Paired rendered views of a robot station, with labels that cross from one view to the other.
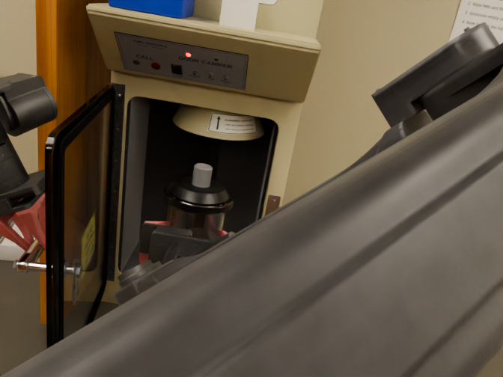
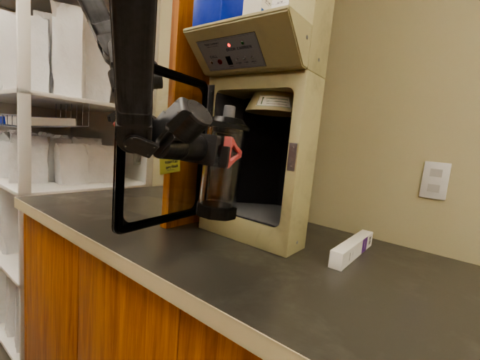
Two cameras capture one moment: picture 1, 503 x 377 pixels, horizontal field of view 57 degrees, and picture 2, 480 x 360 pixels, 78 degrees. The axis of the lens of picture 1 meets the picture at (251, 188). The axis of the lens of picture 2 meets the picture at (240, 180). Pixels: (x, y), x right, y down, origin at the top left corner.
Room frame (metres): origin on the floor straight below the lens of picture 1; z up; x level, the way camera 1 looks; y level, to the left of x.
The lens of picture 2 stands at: (0.10, -0.40, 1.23)
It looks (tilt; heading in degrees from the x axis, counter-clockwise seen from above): 8 degrees down; 38
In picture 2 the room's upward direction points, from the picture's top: 5 degrees clockwise
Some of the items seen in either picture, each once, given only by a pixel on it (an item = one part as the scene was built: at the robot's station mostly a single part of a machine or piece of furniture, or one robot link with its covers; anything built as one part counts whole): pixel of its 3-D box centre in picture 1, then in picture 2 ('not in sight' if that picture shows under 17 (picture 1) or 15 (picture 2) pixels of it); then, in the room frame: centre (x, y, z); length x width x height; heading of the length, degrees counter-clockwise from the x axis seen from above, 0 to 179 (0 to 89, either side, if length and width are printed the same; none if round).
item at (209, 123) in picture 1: (220, 111); (275, 104); (0.86, 0.08, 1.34); 0.18 x 0.18 x 0.05
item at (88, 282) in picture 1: (84, 235); (166, 148); (0.59, 0.23, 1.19); 0.30 x 0.01 x 0.40; 7
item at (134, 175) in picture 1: (202, 178); (268, 154); (0.89, 0.10, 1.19); 0.26 x 0.24 x 0.35; 91
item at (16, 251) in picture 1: (43, 241); not in sight; (0.91, 0.45, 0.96); 0.16 x 0.12 x 0.04; 102
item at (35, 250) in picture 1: (46, 253); not in sight; (0.52, 0.25, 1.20); 0.10 x 0.05 x 0.03; 7
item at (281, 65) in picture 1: (206, 57); (241, 47); (0.70, 0.10, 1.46); 0.32 x 0.11 x 0.10; 91
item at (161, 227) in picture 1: (168, 238); not in sight; (0.61, 0.11, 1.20); 0.09 x 0.07 x 0.07; 3
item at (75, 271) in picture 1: (72, 282); (136, 151); (0.49, 0.21, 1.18); 0.02 x 0.02 x 0.06; 7
